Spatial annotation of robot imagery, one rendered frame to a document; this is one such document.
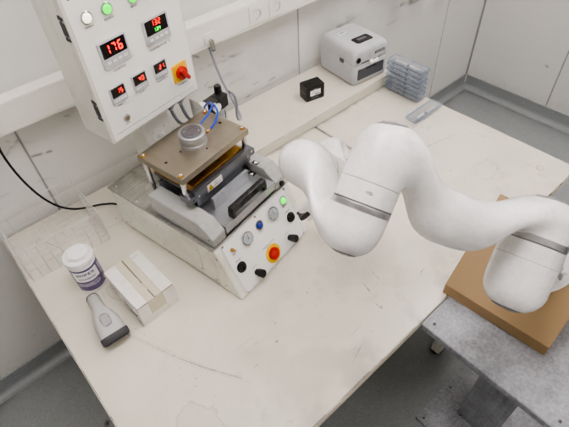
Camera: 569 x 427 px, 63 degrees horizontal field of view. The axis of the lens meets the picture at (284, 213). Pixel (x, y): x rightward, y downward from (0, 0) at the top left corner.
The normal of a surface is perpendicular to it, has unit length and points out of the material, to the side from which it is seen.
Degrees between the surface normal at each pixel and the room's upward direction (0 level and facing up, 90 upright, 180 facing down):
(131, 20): 90
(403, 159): 58
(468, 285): 44
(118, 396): 0
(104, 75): 90
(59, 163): 90
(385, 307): 0
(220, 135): 0
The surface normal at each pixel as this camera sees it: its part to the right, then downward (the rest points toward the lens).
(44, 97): 0.66, 0.52
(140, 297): -0.05, -0.69
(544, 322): -0.51, -0.11
